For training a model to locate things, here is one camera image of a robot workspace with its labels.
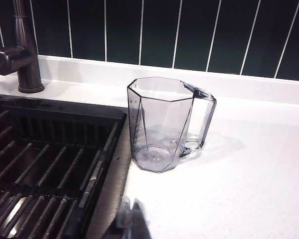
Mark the black sink basin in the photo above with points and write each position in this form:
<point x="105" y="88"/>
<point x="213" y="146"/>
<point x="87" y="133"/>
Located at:
<point x="115" y="174"/>

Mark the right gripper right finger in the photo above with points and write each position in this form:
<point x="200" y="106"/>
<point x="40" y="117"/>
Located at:
<point x="140" y="221"/>

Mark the grey metal kitchen faucet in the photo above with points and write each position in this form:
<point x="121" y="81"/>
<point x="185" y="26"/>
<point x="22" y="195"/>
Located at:
<point x="27" y="74"/>

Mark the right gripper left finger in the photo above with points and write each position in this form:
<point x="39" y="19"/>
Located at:
<point x="124" y="214"/>

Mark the black slatted drain rack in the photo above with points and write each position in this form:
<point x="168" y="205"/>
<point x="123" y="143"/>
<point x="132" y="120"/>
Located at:
<point x="52" y="161"/>

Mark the clear faceted plastic mug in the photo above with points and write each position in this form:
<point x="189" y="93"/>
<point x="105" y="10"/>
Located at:
<point x="159" y="124"/>

